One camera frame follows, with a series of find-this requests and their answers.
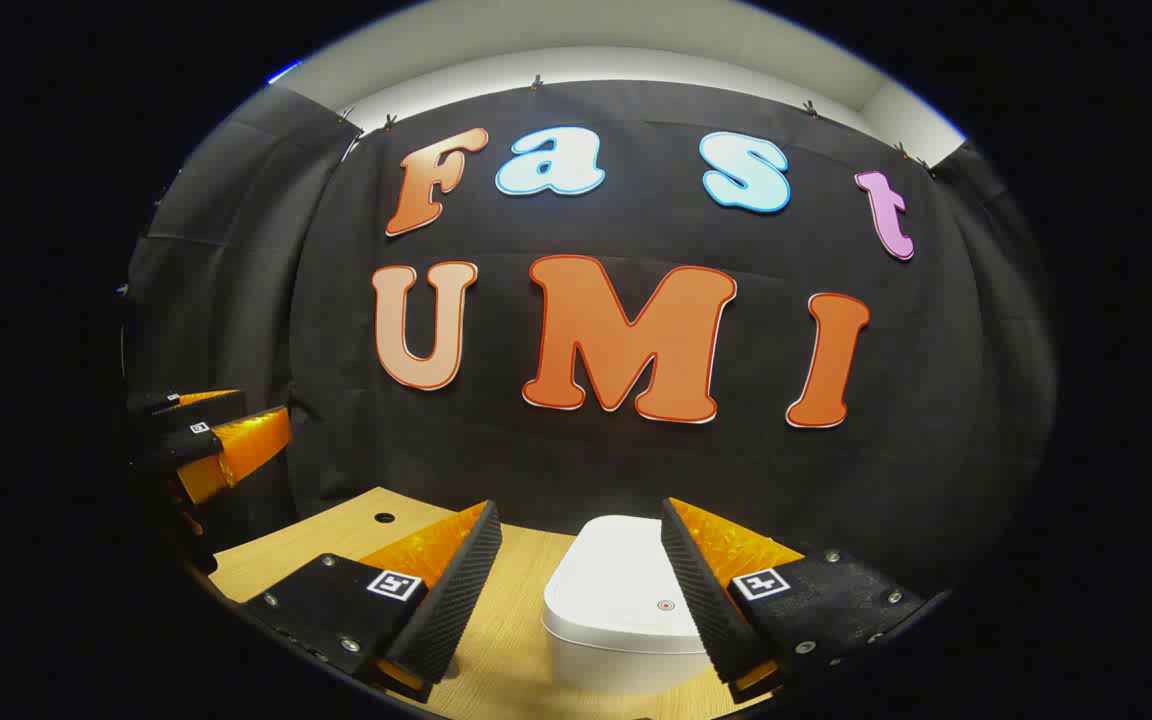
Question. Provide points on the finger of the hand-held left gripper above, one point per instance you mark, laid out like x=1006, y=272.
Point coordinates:
x=196, y=408
x=171, y=452

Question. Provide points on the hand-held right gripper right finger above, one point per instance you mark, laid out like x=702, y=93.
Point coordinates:
x=701, y=600

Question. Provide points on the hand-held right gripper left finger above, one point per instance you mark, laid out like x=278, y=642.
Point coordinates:
x=456, y=600

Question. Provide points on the white desktop garbage bin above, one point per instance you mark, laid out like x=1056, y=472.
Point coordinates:
x=616, y=580

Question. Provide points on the wooden desktop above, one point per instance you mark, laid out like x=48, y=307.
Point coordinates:
x=516, y=640

